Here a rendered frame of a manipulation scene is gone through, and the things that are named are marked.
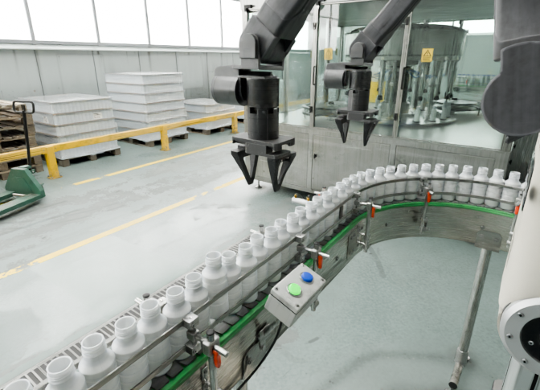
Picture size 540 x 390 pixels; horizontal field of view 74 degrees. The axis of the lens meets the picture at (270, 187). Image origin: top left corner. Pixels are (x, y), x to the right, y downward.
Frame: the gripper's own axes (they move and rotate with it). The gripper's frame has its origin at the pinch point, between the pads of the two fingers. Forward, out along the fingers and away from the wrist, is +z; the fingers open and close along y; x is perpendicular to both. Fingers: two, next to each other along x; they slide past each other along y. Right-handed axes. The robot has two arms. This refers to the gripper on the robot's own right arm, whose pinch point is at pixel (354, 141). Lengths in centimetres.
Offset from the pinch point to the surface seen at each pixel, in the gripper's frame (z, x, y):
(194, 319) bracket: 28, 57, 9
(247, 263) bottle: 27.6, 34.4, 12.7
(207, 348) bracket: 32, 58, 4
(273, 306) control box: 33, 40, 1
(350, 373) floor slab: 140, -50, 9
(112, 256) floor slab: 143, -48, 229
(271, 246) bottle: 27.9, 23.3, 13.0
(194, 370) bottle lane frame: 41, 58, 9
